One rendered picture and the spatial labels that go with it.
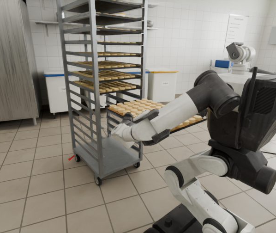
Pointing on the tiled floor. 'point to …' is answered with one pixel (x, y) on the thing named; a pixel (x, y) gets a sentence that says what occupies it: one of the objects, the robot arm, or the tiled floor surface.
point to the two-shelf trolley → (228, 66)
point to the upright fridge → (9, 63)
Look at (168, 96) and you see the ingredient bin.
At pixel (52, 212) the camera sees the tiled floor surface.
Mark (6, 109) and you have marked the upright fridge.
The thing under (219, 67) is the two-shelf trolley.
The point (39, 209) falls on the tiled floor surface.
